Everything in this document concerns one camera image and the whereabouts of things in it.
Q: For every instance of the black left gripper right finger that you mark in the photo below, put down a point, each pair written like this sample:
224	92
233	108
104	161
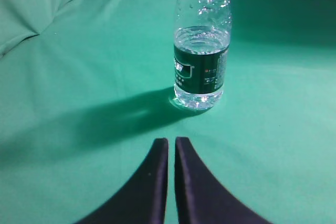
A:
200	197

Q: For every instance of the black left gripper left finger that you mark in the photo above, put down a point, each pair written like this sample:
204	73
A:
142	199

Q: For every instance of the clear plastic water bottle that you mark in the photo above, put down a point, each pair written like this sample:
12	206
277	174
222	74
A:
201	40

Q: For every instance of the green cloth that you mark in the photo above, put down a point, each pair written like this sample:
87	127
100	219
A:
82	102

